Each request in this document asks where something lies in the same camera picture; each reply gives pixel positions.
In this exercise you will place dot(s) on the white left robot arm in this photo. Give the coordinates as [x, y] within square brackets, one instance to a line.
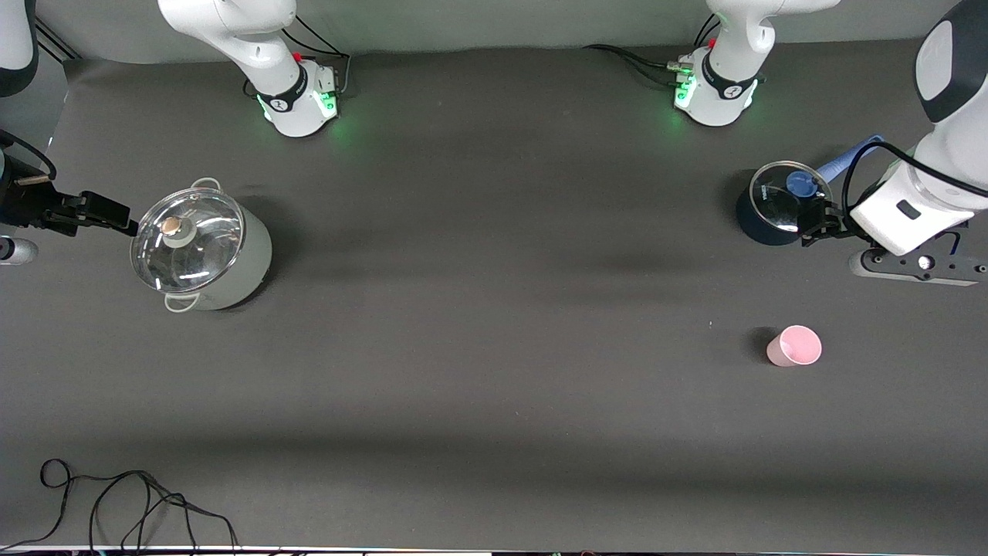
[725, 85]

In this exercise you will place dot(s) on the pink plastic cup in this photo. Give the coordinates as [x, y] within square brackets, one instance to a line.
[795, 347]

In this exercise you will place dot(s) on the dark blue saucepan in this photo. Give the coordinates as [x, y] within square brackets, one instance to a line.
[752, 224]

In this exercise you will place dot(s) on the glass lid with tan knob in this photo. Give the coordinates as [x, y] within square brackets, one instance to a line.
[185, 239]

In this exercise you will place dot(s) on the glass lid with blue knob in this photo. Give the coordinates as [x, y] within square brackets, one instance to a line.
[779, 202]

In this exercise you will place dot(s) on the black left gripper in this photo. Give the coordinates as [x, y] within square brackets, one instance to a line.
[835, 222]

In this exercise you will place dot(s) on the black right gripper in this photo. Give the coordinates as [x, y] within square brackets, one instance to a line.
[23, 202]

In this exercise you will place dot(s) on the grey stock pot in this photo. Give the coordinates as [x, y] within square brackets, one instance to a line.
[251, 262]

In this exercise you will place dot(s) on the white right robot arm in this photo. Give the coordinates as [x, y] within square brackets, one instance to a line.
[285, 93]

